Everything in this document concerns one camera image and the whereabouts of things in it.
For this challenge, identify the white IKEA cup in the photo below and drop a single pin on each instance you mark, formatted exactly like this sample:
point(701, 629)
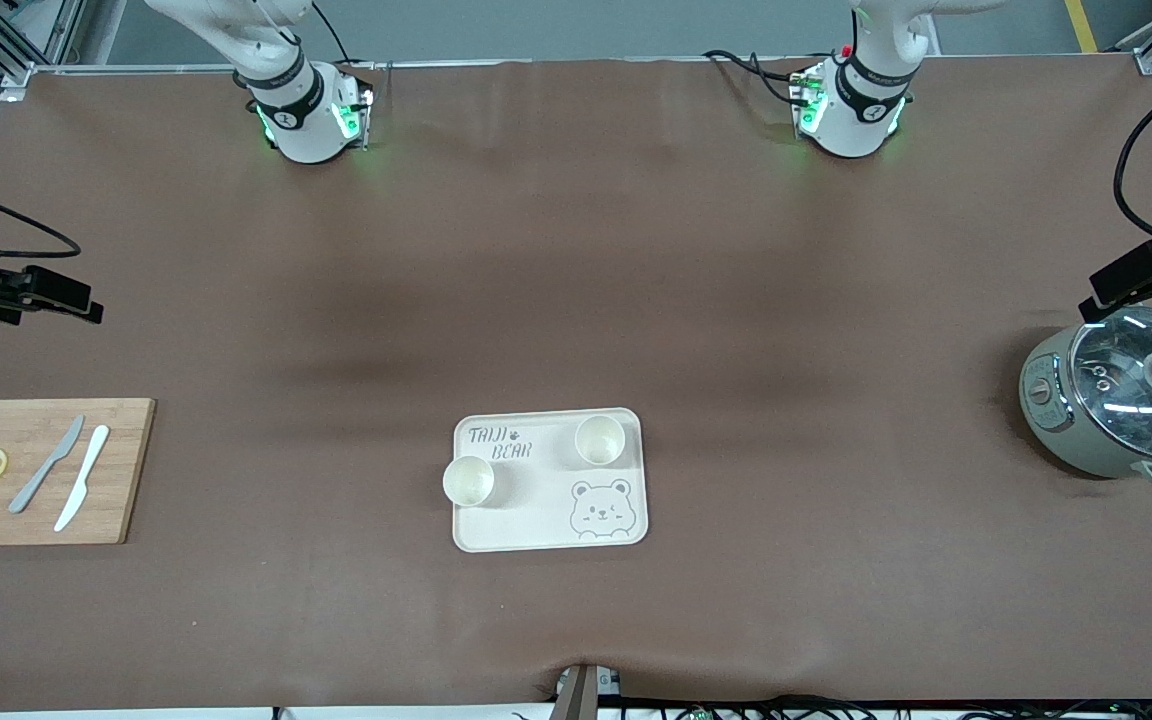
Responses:
point(600, 440)
point(468, 480)

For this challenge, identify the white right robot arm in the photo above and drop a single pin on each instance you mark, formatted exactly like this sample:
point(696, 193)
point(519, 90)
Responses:
point(296, 110)

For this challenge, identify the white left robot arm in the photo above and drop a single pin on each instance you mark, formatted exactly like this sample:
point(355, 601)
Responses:
point(851, 110)

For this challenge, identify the beige bear print tray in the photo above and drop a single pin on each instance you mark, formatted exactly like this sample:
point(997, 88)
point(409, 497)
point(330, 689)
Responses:
point(556, 510)

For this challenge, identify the glass pot lid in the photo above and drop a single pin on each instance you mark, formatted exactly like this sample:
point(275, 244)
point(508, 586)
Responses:
point(1146, 385)

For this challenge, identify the green electric cooking pot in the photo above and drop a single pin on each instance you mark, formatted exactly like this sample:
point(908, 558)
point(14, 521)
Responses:
point(1056, 420)

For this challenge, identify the grey plastic knife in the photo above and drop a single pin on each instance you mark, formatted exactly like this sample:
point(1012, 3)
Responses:
point(48, 463)

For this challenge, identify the white plastic knife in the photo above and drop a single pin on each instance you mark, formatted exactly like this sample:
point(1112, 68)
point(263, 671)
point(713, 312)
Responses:
point(83, 477)

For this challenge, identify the wooden cutting board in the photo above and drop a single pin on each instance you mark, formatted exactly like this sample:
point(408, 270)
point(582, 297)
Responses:
point(36, 500)

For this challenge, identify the brown table cloth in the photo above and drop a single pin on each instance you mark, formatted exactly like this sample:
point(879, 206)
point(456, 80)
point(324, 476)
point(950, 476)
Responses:
point(576, 280)

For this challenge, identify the camera mount post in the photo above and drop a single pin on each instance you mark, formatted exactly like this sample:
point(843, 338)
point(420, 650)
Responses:
point(581, 692)

